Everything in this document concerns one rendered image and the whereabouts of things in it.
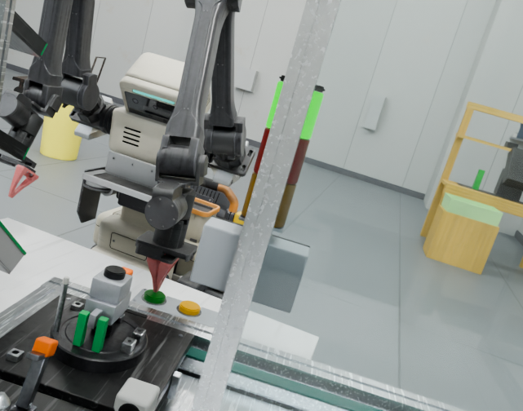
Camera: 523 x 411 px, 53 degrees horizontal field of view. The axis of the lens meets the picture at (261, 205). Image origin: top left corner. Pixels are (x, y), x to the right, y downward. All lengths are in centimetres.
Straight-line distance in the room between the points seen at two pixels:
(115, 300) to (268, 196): 32
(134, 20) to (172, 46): 102
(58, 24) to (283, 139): 93
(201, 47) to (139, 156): 57
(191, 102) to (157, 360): 44
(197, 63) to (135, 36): 1097
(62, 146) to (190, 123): 501
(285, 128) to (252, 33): 1050
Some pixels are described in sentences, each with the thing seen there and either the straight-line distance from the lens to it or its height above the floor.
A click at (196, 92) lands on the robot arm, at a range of 97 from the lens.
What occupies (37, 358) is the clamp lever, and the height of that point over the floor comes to 106.
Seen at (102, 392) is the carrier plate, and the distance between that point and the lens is 75.
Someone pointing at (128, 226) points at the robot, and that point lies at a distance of 158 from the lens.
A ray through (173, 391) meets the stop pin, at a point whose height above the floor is 94.
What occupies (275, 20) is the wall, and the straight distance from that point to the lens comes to 1093.
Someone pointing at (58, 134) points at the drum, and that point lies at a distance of 590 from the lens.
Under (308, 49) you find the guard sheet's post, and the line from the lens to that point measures 52.
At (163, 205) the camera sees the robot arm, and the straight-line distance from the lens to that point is 86.
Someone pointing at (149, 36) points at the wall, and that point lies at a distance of 1182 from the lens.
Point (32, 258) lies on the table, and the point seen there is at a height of 86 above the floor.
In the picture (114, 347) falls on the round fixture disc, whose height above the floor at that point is 99.
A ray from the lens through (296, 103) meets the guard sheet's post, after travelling 52.
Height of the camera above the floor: 141
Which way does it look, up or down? 13 degrees down
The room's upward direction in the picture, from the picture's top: 16 degrees clockwise
